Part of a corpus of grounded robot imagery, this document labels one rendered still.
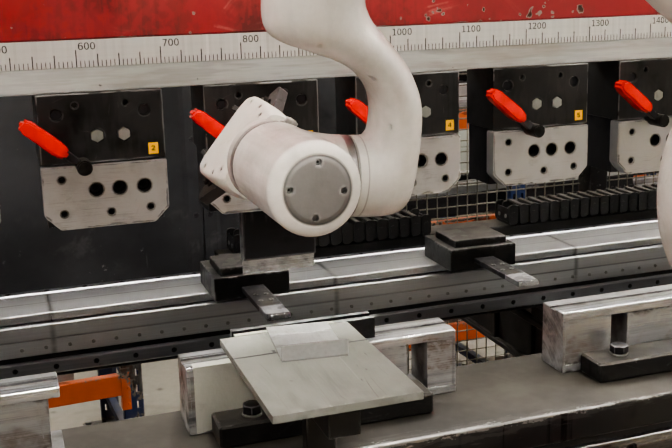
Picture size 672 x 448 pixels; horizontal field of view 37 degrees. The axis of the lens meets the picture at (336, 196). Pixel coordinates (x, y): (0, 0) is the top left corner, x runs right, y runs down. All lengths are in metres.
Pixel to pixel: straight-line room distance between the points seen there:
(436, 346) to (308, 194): 0.65
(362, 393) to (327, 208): 0.37
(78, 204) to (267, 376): 0.31
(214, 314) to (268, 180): 0.80
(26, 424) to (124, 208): 0.30
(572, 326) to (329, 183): 0.78
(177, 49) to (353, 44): 0.45
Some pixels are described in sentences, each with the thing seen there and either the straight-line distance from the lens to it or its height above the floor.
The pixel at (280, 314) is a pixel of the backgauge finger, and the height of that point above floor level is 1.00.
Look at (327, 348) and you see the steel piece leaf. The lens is 1.28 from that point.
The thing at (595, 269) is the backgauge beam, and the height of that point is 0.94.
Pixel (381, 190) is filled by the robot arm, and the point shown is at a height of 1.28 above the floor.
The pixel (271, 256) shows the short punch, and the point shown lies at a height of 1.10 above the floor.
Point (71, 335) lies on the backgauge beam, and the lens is 1.60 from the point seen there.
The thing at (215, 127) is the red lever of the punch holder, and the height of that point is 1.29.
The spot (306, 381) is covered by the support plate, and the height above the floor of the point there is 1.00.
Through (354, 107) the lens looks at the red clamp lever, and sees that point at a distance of 1.28.
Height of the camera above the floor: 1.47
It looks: 12 degrees down
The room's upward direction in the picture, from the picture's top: 2 degrees counter-clockwise
